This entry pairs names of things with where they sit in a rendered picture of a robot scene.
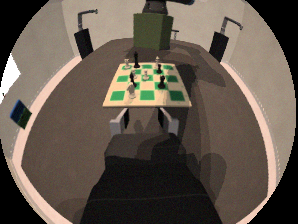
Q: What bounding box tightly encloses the white rook chess piece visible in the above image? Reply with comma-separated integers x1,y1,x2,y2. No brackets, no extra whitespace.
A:
125,59,130,69

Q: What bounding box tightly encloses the green and cream chessboard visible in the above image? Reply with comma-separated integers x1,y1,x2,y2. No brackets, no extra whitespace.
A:
103,63,192,107

